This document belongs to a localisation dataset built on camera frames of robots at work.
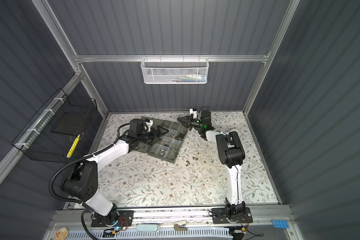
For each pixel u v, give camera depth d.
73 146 0.68
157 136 0.77
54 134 0.72
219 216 0.74
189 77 0.92
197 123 0.87
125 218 0.72
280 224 0.71
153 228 0.70
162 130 0.82
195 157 0.96
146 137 0.76
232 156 0.59
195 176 0.87
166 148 0.98
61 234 0.69
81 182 0.46
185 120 0.90
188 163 0.92
